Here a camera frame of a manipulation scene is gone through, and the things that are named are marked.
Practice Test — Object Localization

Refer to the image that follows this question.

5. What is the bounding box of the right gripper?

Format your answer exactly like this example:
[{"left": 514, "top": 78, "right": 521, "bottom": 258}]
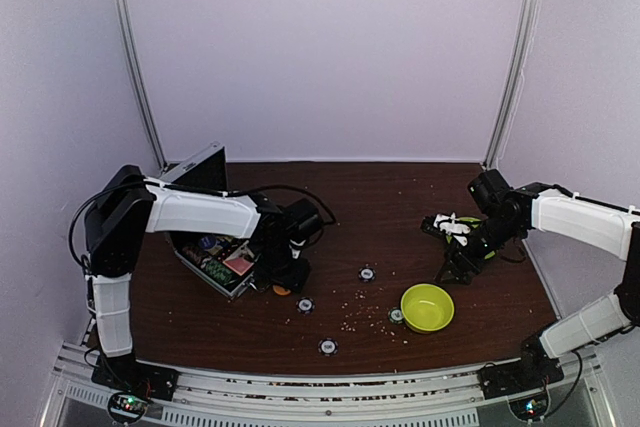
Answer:
[{"left": 434, "top": 214, "right": 522, "bottom": 285}]

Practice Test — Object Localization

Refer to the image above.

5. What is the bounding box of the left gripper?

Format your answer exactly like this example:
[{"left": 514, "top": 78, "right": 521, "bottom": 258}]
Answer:
[{"left": 253, "top": 241, "right": 312, "bottom": 294}]

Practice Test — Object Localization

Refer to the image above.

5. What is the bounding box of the orange big blind button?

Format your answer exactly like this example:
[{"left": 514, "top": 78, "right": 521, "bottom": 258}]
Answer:
[{"left": 272, "top": 286, "right": 291, "bottom": 296}]

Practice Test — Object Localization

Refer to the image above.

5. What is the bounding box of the purple 500 chip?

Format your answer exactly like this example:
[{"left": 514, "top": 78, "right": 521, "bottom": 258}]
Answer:
[
  {"left": 318, "top": 338, "right": 339, "bottom": 356},
  {"left": 358, "top": 266, "right": 376, "bottom": 283},
  {"left": 296, "top": 297, "right": 315, "bottom": 315}
]

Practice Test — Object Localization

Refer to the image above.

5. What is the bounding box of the aluminium poker case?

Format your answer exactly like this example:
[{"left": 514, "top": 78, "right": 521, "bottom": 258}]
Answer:
[{"left": 147, "top": 142, "right": 262, "bottom": 299}]

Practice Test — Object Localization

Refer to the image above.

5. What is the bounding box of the blue small blind button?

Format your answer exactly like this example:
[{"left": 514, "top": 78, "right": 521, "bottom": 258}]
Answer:
[{"left": 198, "top": 234, "right": 217, "bottom": 250}]

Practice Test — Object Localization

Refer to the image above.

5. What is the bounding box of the blue gold card deck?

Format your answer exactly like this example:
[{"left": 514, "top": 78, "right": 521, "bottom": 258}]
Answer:
[{"left": 202, "top": 238, "right": 232, "bottom": 256}]

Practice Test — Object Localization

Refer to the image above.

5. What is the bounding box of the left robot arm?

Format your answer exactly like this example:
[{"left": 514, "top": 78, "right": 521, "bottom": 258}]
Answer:
[{"left": 68, "top": 165, "right": 337, "bottom": 391}]

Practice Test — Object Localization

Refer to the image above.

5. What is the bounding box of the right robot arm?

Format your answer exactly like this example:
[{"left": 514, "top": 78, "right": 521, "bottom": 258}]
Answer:
[{"left": 421, "top": 170, "right": 639, "bottom": 389}]

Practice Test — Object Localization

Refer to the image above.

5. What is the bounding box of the pink playing card deck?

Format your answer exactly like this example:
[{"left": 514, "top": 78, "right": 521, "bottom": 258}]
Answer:
[{"left": 223, "top": 257, "right": 254, "bottom": 276}]

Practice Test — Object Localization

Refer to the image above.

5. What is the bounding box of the green plate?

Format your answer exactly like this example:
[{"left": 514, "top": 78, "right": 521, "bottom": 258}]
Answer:
[{"left": 438, "top": 215, "right": 497, "bottom": 260}]

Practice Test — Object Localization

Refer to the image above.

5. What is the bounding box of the green bowl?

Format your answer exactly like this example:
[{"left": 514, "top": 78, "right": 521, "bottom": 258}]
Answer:
[{"left": 400, "top": 283, "right": 455, "bottom": 334}]

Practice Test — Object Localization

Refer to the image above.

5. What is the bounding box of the green poker chip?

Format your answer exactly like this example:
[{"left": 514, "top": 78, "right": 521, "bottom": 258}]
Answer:
[{"left": 388, "top": 307, "right": 404, "bottom": 325}]

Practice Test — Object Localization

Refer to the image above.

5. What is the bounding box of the purple 500 chip front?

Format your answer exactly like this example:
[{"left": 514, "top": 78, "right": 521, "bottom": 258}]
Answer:
[{"left": 318, "top": 338, "right": 339, "bottom": 356}]

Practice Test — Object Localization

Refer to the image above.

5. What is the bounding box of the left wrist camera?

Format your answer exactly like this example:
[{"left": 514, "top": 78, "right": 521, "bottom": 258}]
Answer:
[{"left": 289, "top": 240, "right": 307, "bottom": 259}]

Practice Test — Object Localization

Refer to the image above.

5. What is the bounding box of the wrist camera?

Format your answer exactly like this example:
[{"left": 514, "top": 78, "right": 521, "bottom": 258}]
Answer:
[
  {"left": 420, "top": 214, "right": 475, "bottom": 246},
  {"left": 289, "top": 240, "right": 307, "bottom": 259}
]

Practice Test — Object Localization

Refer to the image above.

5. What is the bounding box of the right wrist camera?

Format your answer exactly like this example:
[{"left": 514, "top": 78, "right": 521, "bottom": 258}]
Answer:
[{"left": 420, "top": 214, "right": 475, "bottom": 246}]

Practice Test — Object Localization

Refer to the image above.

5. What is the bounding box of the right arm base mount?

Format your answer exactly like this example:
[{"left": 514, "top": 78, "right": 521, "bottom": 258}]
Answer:
[{"left": 478, "top": 340, "right": 564, "bottom": 423}]

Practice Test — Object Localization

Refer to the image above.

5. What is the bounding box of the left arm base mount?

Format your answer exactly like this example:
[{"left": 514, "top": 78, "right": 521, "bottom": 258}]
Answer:
[{"left": 91, "top": 350, "right": 179, "bottom": 425}]

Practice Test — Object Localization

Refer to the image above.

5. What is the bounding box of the right frame post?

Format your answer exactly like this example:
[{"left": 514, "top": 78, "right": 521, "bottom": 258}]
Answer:
[{"left": 482, "top": 0, "right": 540, "bottom": 169}]

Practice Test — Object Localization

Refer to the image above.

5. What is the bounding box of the frame post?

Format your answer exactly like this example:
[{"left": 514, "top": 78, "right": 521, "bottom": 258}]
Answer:
[
  {"left": 114, "top": 0, "right": 167, "bottom": 171},
  {"left": 482, "top": 0, "right": 540, "bottom": 169}
]

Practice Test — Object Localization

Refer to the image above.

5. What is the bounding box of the left frame post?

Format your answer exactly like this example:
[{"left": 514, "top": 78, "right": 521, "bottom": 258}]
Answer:
[{"left": 114, "top": 0, "right": 167, "bottom": 171}]

